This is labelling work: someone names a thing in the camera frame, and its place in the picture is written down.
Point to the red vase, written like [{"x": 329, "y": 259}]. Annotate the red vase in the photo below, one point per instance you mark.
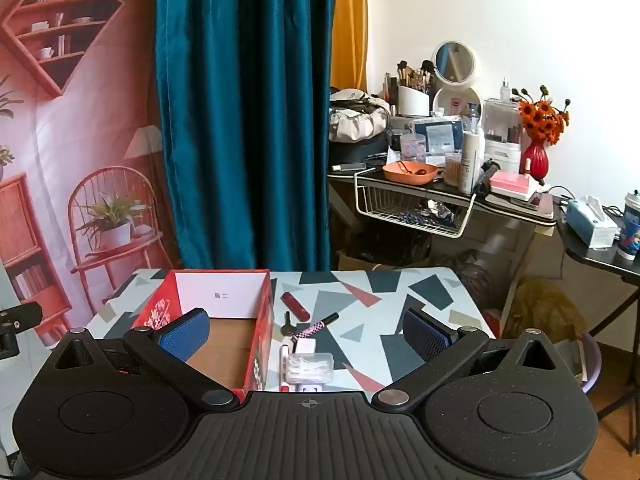
[{"x": 534, "y": 160}]

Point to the black plastic bag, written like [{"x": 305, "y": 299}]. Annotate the black plastic bag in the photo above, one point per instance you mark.
[{"x": 390, "y": 250}]

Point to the orange flowers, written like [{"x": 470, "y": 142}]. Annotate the orange flowers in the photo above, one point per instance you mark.
[{"x": 542, "y": 117}]

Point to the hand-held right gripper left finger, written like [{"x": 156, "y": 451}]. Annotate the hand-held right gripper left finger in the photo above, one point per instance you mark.
[{"x": 182, "y": 337}]

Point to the blue packaged item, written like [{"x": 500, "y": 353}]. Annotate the blue packaged item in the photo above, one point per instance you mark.
[{"x": 440, "y": 135}]

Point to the white charger plug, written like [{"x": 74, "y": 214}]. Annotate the white charger plug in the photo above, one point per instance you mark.
[{"x": 306, "y": 346}]

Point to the red cardboard box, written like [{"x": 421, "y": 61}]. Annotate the red cardboard box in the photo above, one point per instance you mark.
[{"x": 261, "y": 340}]

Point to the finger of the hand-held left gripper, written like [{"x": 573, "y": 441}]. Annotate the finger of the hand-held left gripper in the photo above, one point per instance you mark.
[{"x": 20, "y": 314}]

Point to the clear cosmetics organizer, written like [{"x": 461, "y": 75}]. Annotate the clear cosmetics organizer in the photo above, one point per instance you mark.
[{"x": 502, "y": 130}]

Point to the orange tray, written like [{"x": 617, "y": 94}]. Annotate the orange tray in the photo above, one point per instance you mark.
[{"x": 412, "y": 172}]

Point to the blue tissue box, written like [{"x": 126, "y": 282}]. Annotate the blue tissue box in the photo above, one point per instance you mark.
[{"x": 590, "y": 222}]

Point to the yellow curtain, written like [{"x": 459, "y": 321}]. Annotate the yellow curtain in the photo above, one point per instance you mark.
[{"x": 350, "y": 35}]

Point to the white lotion bottle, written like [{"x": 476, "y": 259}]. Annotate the white lotion bottle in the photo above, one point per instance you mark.
[{"x": 471, "y": 160}]

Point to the cotton swab container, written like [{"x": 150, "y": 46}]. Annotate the cotton swab container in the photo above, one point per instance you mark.
[{"x": 452, "y": 170}]

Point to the red lipstick tube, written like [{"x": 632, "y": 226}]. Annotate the red lipstick tube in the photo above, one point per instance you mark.
[{"x": 295, "y": 306}]

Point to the pink box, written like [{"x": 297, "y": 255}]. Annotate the pink box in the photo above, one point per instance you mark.
[{"x": 510, "y": 182}]

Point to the yellow bag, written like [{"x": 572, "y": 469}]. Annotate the yellow bag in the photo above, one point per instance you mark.
[{"x": 545, "y": 310}]

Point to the white pen with red cap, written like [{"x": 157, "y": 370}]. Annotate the white pen with red cap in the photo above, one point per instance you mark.
[{"x": 283, "y": 360}]

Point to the cluttered shelf unit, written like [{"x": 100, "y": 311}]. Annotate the cluttered shelf unit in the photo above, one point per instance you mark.
[{"x": 500, "y": 240}]

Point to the white makeup brush holder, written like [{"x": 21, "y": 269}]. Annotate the white makeup brush holder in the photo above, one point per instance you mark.
[{"x": 412, "y": 100}]

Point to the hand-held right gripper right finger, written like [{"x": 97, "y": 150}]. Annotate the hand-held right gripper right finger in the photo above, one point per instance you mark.
[{"x": 425, "y": 335}]

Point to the teal curtain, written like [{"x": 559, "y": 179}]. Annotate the teal curtain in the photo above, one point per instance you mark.
[{"x": 240, "y": 110}]

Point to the round white vanity mirror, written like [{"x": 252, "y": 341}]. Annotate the round white vanity mirror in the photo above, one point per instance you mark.
[{"x": 452, "y": 62}]

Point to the checkered black pen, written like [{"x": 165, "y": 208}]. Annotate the checkered black pen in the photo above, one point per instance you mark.
[{"x": 312, "y": 330}]

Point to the beige bag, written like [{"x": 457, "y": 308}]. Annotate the beige bag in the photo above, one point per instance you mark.
[{"x": 357, "y": 120}]

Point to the brown cardboard box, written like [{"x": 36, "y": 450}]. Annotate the brown cardboard box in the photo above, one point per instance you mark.
[{"x": 360, "y": 261}]

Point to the white round cosmetics case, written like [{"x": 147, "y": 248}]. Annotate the white round cosmetics case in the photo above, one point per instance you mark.
[{"x": 457, "y": 100}]

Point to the black key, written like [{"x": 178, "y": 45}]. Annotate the black key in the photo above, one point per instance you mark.
[{"x": 289, "y": 327}]

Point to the black side table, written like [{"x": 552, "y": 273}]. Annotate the black side table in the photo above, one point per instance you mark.
[{"x": 600, "y": 257}]

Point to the printed room backdrop poster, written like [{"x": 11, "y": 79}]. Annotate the printed room backdrop poster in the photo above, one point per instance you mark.
[{"x": 100, "y": 110}]

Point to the clear dotted plastic cup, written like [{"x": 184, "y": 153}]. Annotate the clear dotted plastic cup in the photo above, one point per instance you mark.
[{"x": 412, "y": 146}]

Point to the clear pack of cotton swabs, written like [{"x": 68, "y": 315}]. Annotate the clear pack of cotton swabs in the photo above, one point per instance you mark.
[{"x": 307, "y": 367}]

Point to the black hair curler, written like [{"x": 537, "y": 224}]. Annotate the black hair curler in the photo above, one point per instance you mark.
[{"x": 485, "y": 177}]

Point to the printed drink cup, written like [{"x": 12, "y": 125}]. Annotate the printed drink cup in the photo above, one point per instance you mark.
[{"x": 631, "y": 230}]

